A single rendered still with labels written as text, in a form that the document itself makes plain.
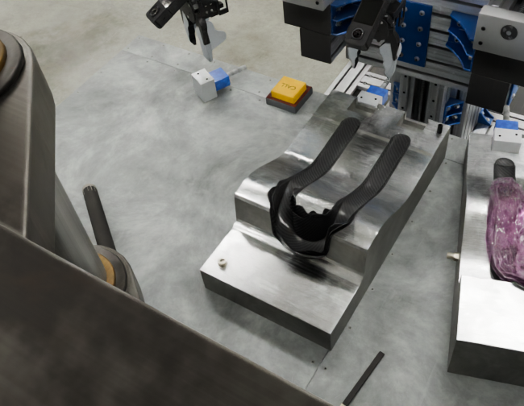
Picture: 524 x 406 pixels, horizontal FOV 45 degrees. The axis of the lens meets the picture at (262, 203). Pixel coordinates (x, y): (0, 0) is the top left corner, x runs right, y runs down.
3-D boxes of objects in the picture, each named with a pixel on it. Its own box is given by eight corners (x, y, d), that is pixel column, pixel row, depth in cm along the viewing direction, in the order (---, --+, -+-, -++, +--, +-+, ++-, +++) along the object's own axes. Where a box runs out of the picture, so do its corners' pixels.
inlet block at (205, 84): (241, 70, 155) (239, 52, 151) (251, 80, 152) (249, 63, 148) (194, 92, 151) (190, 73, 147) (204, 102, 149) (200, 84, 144)
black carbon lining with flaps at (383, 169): (344, 122, 130) (345, 86, 122) (418, 147, 123) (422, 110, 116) (255, 242, 112) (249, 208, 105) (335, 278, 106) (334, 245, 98)
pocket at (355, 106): (356, 109, 134) (356, 96, 131) (379, 117, 132) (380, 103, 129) (347, 122, 132) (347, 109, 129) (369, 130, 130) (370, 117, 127)
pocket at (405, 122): (403, 125, 130) (405, 111, 127) (428, 132, 128) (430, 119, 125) (394, 138, 127) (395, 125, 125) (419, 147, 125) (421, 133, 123)
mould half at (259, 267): (333, 120, 140) (332, 72, 130) (445, 157, 130) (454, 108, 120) (205, 287, 115) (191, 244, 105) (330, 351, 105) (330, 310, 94)
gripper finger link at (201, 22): (213, 44, 134) (201, 4, 129) (206, 47, 133) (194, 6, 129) (205, 39, 137) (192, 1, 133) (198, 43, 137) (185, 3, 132)
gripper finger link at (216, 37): (234, 55, 139) (222, 15, 134) (210, 66, 137) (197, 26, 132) (228, 53, 141) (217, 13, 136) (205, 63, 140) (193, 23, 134)
